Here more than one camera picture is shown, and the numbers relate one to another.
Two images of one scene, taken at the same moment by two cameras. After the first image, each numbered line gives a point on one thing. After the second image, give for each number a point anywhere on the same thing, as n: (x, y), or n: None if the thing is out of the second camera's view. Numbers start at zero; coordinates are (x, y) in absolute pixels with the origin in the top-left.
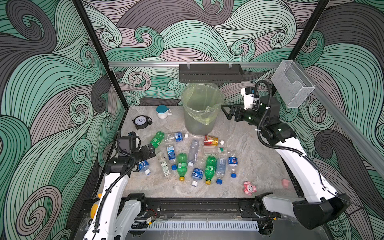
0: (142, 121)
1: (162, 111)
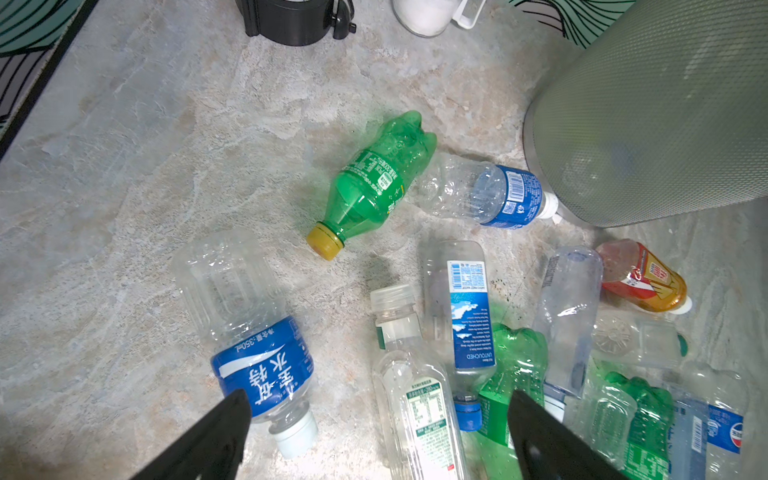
0: (297, 22)
1: (432, 17)
